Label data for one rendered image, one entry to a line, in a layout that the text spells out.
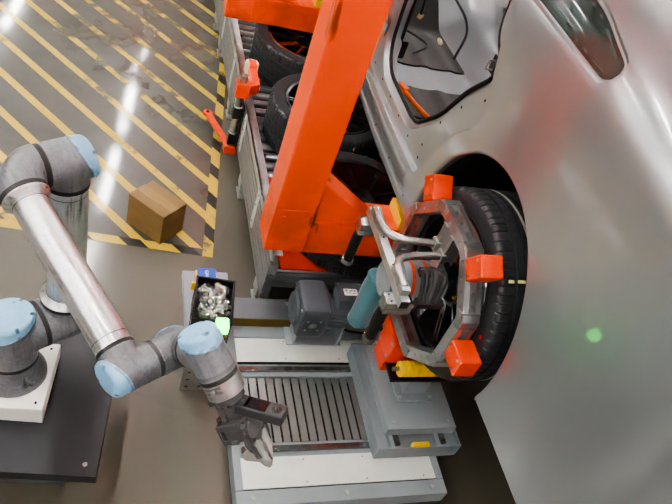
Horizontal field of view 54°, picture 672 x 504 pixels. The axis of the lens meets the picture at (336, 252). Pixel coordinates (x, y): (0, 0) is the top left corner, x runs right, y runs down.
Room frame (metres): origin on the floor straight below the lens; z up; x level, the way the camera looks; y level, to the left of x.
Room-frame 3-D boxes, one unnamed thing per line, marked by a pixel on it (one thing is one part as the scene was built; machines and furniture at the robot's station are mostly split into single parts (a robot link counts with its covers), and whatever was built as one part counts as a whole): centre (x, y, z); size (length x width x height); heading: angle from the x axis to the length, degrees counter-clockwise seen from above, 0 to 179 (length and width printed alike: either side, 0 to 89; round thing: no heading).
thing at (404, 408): (1.76, -0.49, 0.32); 0.40 x 0.30 x 0.28; 27
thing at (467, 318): (1.68, -0.33, 0.85); 0.54 x 0.07 x 0.54; 27
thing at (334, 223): (2.12, -0.07, 0.69); 0.52 x 0.17 x 0.35; 117
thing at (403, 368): (1.62, -0.48, 0.51); 0.29 x 0.06 x 0.06; 117
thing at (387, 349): (1.70, -0.37, 0.48); 0.16 x 0.12 x 0.17; 117
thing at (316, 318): (1.92, -0.11, 0.26); 0.42 x 0.18 x 0.35; 117
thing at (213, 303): (1.49, 0.33, 0.51); 0.20 x 0.14 x 0.13; 19
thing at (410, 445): (1.76, -0.49, 0.13); 0.50 x 0.36 x 0.10; 27
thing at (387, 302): (1.44, -0.23, 0.93); 0.09 x 0.05 x 0.05; 117
